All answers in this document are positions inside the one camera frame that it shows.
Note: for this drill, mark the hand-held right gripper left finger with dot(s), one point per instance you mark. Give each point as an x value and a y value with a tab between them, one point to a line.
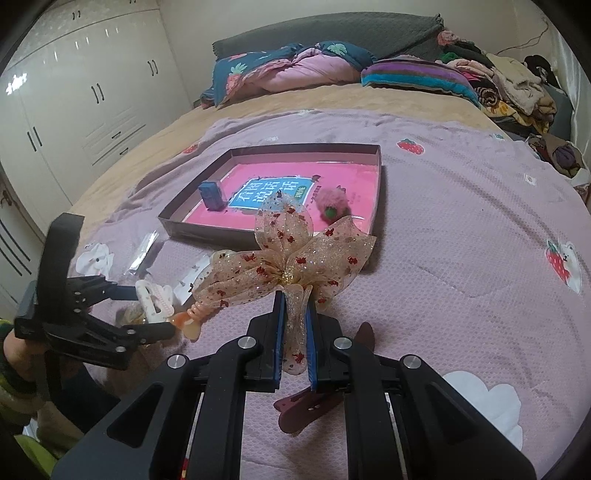
277	332

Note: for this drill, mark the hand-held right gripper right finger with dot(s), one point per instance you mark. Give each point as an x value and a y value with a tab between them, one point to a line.
310	341

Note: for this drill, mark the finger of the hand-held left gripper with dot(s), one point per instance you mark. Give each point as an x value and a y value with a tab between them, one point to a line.
124	291
157	328

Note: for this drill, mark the white hair claw clip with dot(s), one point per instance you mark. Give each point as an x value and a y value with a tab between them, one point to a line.
150	297

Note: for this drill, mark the clear packet with white card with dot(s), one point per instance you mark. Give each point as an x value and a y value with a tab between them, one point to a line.
191	277

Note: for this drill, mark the dark red hair clip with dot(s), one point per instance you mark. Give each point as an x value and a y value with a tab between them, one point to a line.
300	410

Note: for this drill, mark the glitter bow hair clip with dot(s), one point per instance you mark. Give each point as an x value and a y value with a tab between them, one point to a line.
277	258

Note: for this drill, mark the shallow cardboard box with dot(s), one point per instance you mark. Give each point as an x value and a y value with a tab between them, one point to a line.
207	235

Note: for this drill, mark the person's left forearm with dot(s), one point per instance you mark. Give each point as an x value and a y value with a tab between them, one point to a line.
18	392

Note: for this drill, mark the person's left hand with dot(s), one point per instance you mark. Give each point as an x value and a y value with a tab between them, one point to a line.
14	350

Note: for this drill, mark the clear plastic packet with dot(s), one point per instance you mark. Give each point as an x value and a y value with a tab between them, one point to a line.
144	253

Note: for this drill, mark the white flower hair piece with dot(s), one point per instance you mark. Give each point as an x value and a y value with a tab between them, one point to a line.
94	258

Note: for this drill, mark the small blue box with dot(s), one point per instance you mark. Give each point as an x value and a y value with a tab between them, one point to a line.
212	196

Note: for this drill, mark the green cloth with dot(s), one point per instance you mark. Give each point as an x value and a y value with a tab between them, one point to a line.
37	450

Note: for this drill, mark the purple strawberry print blanket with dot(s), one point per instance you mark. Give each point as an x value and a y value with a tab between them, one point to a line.
461	230

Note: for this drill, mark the white wardrobe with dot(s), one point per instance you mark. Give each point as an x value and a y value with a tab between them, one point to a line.
92	92

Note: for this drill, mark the tan bedsheet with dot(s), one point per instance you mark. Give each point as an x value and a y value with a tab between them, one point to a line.
323	97

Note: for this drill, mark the navy and pink floral quilt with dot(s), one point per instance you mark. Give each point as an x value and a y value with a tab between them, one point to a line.
286	69

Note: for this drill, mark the striped pillow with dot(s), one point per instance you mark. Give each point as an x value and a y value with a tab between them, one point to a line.
415	74

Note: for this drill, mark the grey headboard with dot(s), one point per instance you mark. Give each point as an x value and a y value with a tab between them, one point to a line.
346	32

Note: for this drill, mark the pile of clothes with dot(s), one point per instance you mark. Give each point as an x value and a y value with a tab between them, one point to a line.
508	92

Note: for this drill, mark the white curtain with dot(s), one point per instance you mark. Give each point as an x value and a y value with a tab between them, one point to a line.
579	92

